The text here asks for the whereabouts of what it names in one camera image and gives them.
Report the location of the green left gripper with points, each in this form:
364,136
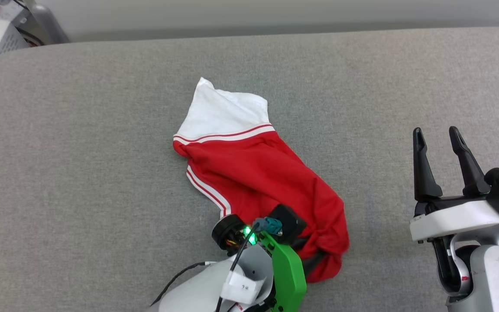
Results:
288,277

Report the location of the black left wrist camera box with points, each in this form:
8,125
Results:
288,223

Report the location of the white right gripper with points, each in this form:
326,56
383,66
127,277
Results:
453,221

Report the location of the red and white garment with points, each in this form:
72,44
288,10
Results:
254,173

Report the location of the grey fabric sofa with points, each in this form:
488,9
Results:
80,173

